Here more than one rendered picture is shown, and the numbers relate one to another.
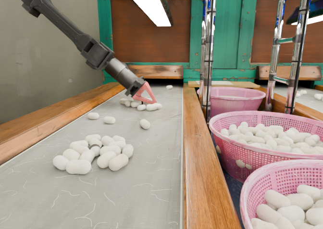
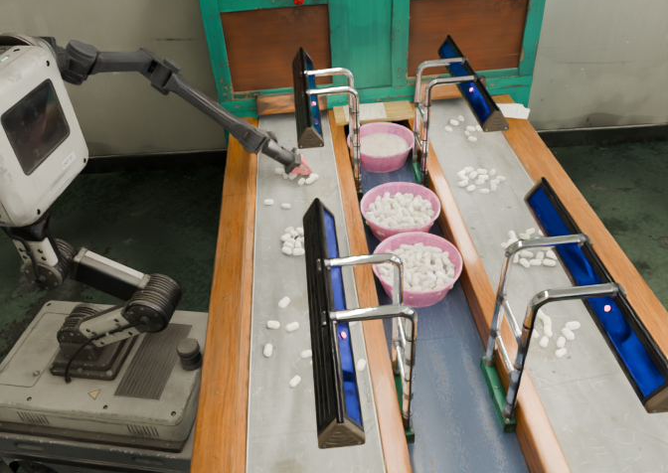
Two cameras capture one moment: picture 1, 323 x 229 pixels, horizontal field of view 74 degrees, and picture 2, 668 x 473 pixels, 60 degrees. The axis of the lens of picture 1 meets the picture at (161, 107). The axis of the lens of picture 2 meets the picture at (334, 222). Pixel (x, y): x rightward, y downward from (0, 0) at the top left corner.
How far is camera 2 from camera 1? 1.48 m
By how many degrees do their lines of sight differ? 25
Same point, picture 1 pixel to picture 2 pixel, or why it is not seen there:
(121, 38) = (241, 62)
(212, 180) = (362, 250)
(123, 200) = not seen: hidden behind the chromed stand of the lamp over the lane
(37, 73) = not seen: hidden behind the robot
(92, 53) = (250, 142)
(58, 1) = not seen: outside the picture
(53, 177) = (287, 258)
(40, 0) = (177, 83)
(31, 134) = (249, 233)
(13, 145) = (249, 243)
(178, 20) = (313, 35)
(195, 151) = (354, 234)
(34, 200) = (290, 269)
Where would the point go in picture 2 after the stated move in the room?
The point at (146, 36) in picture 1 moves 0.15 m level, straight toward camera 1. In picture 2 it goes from (273, 58) to (279, 72)
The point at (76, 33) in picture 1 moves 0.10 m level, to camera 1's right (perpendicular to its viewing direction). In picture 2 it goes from (229, 122) to (257, 118)
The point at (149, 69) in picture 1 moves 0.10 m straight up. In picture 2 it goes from (284, 101) to (281, 79)
